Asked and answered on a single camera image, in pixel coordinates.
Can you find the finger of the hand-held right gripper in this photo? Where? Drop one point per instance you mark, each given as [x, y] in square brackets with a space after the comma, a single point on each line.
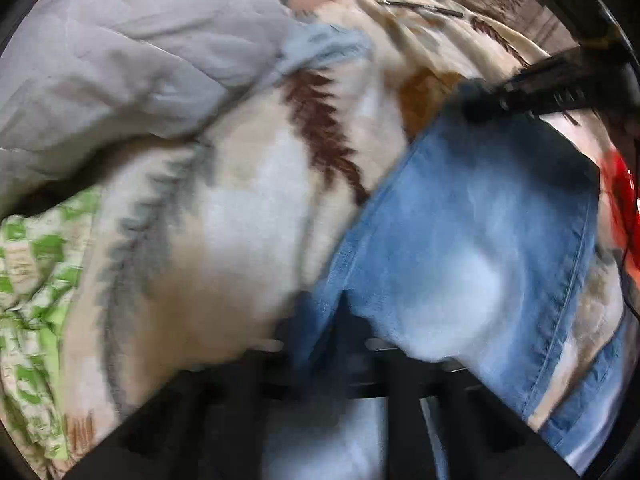
[530, 92]

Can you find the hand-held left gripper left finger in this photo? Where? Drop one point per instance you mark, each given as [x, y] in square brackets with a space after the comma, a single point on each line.
[287, 352]

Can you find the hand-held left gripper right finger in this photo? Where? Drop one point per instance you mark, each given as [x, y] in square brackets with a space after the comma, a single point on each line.
[354, 345]

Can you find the blue jeans pants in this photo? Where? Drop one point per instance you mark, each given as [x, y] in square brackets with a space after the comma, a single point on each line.
[475, 220]

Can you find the brown striped cloth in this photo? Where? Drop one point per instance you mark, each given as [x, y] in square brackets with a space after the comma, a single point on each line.
[510, 5]

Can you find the red object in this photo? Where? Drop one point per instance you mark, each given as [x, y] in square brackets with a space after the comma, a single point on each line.
[622, 185]

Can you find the leaf print blanket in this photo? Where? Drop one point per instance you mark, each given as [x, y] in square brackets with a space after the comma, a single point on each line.
[240, 220]

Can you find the green white patterned cloth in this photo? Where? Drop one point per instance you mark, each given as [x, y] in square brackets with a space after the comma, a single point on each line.
[30, 270]

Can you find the grey quilt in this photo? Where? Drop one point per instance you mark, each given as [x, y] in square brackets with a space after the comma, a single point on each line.
[125, 60]

